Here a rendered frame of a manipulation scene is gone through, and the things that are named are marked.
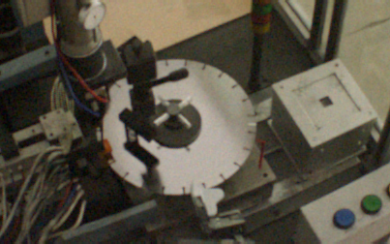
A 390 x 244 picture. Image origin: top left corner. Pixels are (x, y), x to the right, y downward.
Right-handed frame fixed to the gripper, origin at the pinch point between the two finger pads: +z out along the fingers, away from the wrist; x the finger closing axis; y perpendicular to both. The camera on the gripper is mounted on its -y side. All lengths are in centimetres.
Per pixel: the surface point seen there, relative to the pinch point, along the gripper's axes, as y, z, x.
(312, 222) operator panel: 22.0, -8.1, -4.3
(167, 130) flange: -1.3, 9.2, 15.0
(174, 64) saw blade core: 4.1, 23.7, 23.4
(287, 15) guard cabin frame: 39, 50, 21
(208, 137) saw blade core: 6.3, 7.5, 12.5
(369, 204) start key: 34.7, -9.0, -3.7
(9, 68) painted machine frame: -32.7, 19.7, 32.1
